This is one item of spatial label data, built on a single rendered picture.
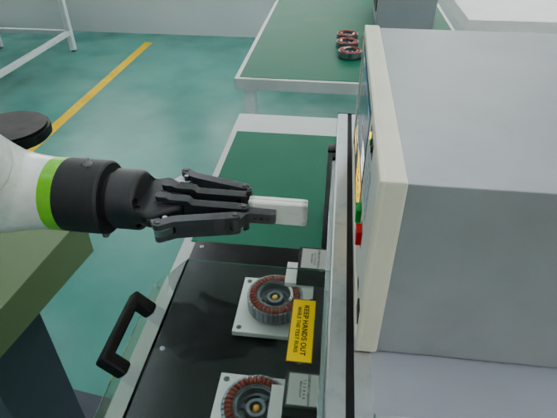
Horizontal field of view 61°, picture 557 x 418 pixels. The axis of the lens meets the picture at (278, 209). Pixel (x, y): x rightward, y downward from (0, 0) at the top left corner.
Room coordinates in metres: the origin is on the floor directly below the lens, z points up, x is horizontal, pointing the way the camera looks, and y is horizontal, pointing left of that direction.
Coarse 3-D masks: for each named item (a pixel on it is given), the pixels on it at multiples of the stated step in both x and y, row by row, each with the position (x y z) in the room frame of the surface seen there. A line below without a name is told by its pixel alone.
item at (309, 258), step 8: (304, 248) 0.69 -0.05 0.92; (312, 248) 0.69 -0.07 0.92; (320, 248) 0.69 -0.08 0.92; (304, 256) 0.67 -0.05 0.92; (312, 256) 0.67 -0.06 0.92; (320, 256) 0.67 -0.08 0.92; (288, 264) 0.69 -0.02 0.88; (296, 264) 0.69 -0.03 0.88; (304, 264) 0.65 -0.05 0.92; (312, 264) 0.65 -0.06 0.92; (320, 264) 0.65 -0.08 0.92
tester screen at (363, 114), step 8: (360, 88) 0.71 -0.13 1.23; (360, 96) 0.69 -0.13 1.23; (360, 104) 0.67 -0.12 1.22; (368, 104) 0.52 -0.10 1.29; (360, 112) 0.65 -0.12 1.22; (368, 112) 0.50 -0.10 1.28; (360, 120) 0.63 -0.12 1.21; (368, 120) 0.49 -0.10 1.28; (360, 128) 0.61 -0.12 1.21; (360, 136) 0.59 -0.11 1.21; (360, 152) 0.56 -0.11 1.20; (360, 160) 0.54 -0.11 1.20; (360, 168) 0.53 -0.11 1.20; (360, 176) 0.51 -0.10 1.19; (360, 192) 0.48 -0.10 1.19
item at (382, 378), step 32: (352, 128) 0.81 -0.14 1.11; (352, 192) 0.59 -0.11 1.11; (352, 224) 0.52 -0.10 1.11; (352, 256) 0.45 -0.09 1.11; (352, 288) 0.39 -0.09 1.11; (352, 320) 0.35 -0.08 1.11; (352, 352) 0.30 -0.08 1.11; (384, 352) 0.30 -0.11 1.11; (352, 384) 0.27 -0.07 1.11; (384, 384) 0.27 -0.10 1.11; (416, 384) 0.27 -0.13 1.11; (448, 384) 0.27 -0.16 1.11; (480, 384) 0.27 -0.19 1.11; (512, 384) 0.27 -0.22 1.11; (544, 384) 0.27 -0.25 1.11; (352, 416) 0.24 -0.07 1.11; (384, 416) 0.23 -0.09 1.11; (416, 416) 0.23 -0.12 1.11; (448, 416) 0.23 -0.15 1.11; (480, 416) 0.23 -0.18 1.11; (512, 416) 0.23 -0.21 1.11; (544, 416) 0.23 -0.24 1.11
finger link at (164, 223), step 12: (168, 216) 0.43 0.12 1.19; (180, 216) 0.43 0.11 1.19; (192, 216) 0.43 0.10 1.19; (204, 216) 0.43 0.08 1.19; (216, 216) 0.43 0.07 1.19; (228, 216) 0.43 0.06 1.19; (156, 228) 0.41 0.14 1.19; (180, 228) 0.42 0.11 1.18; (192, 228) 0.42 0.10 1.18; (204, 228) 0.42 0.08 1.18; (216, 228) 0.43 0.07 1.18; (228, 228) 0.43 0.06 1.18; (156, 240) 0.41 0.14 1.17; (168, 240) 0.42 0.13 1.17
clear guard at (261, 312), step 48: (192, 288) 0.44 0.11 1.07; (240, 288) 0.44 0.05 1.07; (288, 288) 0.44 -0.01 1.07; (144, 336) 0.38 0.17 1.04; (192, 336) 0.36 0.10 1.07; (240, 336) 0.36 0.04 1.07; (144, 384) 0.30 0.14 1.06; (192, 384) 0.30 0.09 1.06; (240, 384) 0.30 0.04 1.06; (288, 384) 0.30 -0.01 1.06
